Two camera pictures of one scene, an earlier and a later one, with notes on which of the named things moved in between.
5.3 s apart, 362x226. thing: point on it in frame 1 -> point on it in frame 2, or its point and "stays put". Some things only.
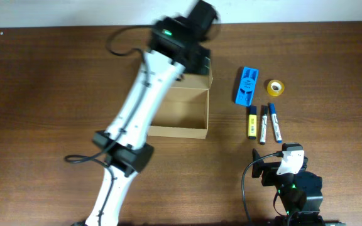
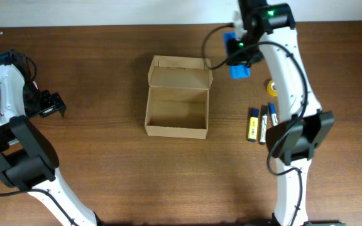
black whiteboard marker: (263, 125) stays put
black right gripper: (270, 171) -> (234, 59)
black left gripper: (200, 61) -> (54, 103)
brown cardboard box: (183, 110) stays put
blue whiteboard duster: (247, 86) -> (237, 71)
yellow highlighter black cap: (252, 122) stays put
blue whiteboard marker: (274, 118) stays put
